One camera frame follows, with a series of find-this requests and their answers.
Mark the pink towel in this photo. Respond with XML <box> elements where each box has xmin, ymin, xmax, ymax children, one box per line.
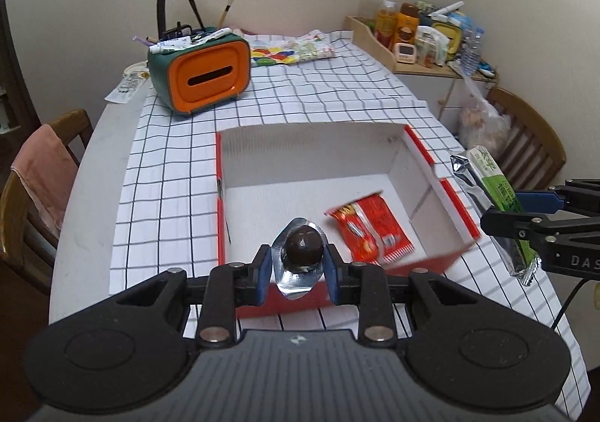
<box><xmin>10</xmin><ymin>123</ymin><xmax>78</xmax><ymax>240</ymax></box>

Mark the wooden tray organiser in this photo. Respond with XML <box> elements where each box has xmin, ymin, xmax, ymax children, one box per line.
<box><xmin>344</xmin><ymin>15</ymin><xmax>498</xmax><ymax>78</ymax></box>

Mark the green snack packet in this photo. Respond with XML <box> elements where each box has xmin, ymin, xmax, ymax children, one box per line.
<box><xmin>450</xmin><ymin>145</ymin><xmax>540</xmax><ymax>287</ymax></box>

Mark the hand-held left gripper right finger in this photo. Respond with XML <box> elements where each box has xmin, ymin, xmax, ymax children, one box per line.
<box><xmin>323</xmin><ymin>245</ymin><xmax>483</xmax><ymax>343</ymax></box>

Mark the white kitchen timer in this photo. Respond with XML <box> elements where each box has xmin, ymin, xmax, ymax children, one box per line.
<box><xmin>393</xmin><ymin>42</ymin><xmax>417</xmax><ymax>64</ymax></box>

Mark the clear plastic packet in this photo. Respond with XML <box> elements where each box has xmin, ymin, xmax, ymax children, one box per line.
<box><xmin>104</xmin><ymin>73</ymin><xmax>151</xmax><ymax>104</ymax></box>

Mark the clear plastic bag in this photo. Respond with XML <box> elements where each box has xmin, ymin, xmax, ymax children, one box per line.
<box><xmin>457</xmin><ymin>73</ymin><xmax>512</xmax><ymax>153</ymax></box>

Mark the red snack packet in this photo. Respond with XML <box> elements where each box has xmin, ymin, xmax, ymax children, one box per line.
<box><xmin>324</xmin><ymin>192</ymin><xmax>414</xmax><ymax>267</ymax></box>

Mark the yellow container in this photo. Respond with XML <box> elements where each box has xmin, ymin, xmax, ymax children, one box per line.
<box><xmin>431</xmin><ymin>21</ymin><xmax>462</xmax><ymax>60</ymax></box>

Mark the white marker pen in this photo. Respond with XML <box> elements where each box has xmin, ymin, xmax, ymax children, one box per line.
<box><xmin>197</xmin><ymin>27</ymin><xmax>233</xmax><ymax>42</ymax></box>
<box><xmin>149</xmin><ymin>39</ymin><xmax>193</xmax><ymax>55</ymax></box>

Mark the curved back wooden chair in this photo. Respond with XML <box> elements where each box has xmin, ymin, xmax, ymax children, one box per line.
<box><xmin>485</xmin><ymin>87</ymin><xmax>567</xmax><ymax>191</ymax></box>

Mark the white checkered tablecloth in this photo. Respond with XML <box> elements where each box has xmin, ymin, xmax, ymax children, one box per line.
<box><xmin>109</xmin><ymin>30</ymin><xmax>582</xmax><ymax>422</ymax></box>

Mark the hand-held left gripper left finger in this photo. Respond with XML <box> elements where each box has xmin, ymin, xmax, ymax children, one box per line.
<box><xmin>112</xmin><ymin>245</ymin><xmax>273</xmax><ymax>348</ymax></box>

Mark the orange and green desk organiser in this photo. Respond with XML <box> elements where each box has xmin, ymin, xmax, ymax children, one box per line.
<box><xmin>147</xmin><ymin>31</ymin><xmax>251</xmax><ymax>116</ymax></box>

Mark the clear water bottle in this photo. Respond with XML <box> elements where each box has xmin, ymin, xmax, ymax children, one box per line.
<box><xmin>462</xmin><ymin>26</ymin><xmax>483</xmax><ymax>76</ymax></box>

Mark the red cardboard box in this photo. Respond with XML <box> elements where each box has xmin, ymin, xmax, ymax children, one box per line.
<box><xmin>214</xmin><ymin>123</ymin><xmax>483</xmax><ymax>320</ymax></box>

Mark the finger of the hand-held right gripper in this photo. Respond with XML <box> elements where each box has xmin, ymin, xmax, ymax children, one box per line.
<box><xmin>514</xmin><ymin>177</ymin><xmax>600</xmax><ymax>219</ymax></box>
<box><xmin>479</xmin><ymin>208</ymin><xmax>600</xmax><ymax>247</ymax></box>

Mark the orange juice bottle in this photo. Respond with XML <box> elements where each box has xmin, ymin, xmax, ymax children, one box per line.
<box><xmin>375</xmin><ymin>0</ymin><xmax>399</xmax><ymax>48</ymax></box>

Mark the black cable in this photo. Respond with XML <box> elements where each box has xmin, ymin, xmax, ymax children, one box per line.
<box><xmin>549</xmin><ymin>278</ymin><xmax>592</xmax><ymax>333</ymax></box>

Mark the brown capped orange bottle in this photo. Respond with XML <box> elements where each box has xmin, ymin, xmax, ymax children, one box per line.
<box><xmin>394</xmin><ymin>3</ymin><xmax>420</xmax><ymax>45</ymax></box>

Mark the colourful patterned pouch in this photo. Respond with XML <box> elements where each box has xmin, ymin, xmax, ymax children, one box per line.
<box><xmin>244</xmin><ymin>31</ymin><xmax>338</xmax><ymax>67</ymax></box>

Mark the white cabinet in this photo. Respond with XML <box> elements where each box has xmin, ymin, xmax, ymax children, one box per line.
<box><xmin>398</xmin><ymin>70</ymin><xmax>493</xmax><ymax>142</ymax></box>

